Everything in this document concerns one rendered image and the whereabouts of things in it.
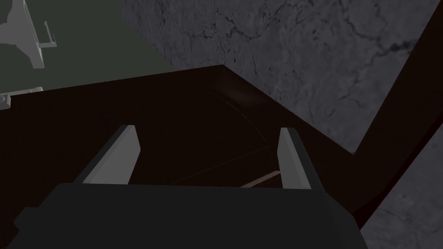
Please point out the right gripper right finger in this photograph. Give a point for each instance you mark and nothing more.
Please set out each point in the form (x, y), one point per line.
(293, 162)

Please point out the grey flat bar fixture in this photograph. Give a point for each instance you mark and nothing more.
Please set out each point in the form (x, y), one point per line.
(19, 96)

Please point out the dark brown wooden furniture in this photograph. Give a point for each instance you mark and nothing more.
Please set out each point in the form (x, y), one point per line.
(187, 121)

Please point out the grey angular bracket fixture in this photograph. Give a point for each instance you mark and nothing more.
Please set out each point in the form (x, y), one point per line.
(24, 33)

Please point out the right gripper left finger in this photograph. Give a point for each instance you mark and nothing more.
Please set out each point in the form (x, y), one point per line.
(116, 159)

